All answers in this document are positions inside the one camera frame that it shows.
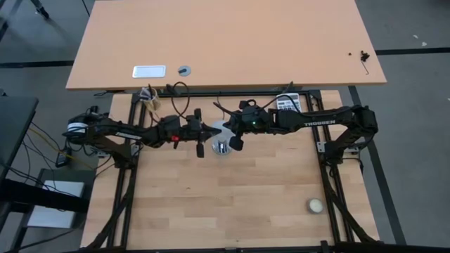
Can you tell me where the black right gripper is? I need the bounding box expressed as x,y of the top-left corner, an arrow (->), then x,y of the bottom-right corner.
224,100 -> 278,152

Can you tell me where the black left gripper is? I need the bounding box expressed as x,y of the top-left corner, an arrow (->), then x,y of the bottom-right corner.
160,108 -> 222,158

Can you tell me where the white reflector lightbulb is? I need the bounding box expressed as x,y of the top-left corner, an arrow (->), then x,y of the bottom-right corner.
210,120 -> 233,141

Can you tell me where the chrome lamp socket base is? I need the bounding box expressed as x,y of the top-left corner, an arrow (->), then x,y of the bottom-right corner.
212,137 -> 233,156

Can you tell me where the white desk calculator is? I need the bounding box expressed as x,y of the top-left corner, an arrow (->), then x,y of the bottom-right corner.
276,92 -> 303,113

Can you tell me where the white rectangular desk plate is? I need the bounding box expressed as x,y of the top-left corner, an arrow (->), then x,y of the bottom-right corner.
131,65 -> 167,79

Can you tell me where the wooden desk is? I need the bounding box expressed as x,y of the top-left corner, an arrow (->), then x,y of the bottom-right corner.
65,0 -> 388,91

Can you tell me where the black power adapter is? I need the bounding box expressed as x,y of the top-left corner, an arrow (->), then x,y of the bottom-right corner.
55,147 -> 73,168

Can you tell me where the white box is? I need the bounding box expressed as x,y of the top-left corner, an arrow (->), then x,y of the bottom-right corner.
27,179 -> 86,229

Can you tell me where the black side desk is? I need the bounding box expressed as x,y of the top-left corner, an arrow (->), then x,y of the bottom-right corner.
0,96 -> 39,176

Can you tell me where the black tripod leg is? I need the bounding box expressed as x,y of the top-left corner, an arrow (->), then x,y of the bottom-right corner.
30,0 -> 50,20

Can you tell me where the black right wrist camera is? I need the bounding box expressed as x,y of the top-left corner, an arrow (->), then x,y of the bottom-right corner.
247,107 -> 265,123

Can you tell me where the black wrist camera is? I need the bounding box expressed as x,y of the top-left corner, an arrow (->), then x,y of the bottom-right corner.
160,115 -> 181,130
247,107 -> 265,123

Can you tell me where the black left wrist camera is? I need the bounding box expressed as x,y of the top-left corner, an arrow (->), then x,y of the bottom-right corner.
160,115 -> 181,130

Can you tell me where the black cable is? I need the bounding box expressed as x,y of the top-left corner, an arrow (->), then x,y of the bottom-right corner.
165,81 -> 191,119

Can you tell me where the gold wire pen cup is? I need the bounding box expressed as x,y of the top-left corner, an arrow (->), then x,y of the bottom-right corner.
139,86 -> 162,113

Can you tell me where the yellow cable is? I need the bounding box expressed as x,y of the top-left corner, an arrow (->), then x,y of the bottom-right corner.
30,126 -> 96,170

